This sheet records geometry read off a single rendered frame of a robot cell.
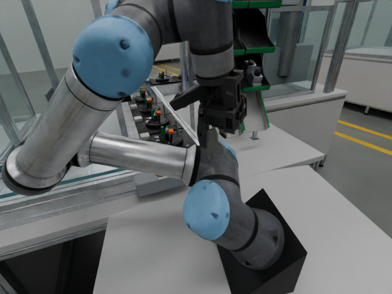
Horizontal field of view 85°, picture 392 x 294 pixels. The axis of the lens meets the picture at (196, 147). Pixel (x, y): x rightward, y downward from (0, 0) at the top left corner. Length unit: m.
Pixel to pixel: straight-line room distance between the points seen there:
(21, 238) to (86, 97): 0.74
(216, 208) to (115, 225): 0.48
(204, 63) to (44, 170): 0.33
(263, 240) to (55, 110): 0.48
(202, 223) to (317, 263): 0.42
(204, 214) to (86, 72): 0.34
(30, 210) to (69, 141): 0.63
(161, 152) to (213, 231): 0.23
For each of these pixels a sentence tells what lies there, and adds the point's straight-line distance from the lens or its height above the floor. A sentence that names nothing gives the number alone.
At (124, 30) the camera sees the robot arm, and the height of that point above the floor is 1.46.
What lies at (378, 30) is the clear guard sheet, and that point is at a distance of 4.63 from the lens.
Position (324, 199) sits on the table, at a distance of 0.98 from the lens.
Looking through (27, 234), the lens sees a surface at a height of 0.86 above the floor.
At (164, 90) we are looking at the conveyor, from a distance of 2.19.
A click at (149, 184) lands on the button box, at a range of 0.83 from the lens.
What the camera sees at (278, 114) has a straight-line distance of 1.99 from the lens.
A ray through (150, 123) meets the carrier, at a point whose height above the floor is 0.99.
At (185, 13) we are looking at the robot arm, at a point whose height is 1.48.
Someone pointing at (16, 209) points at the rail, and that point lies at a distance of 0.99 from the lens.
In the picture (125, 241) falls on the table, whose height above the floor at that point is 0.86.
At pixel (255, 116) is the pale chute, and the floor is 1.05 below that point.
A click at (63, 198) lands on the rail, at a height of 0.93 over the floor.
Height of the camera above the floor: 1.47
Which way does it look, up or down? 30 degrees down
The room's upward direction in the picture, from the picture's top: 2 degrees counter-clockwise
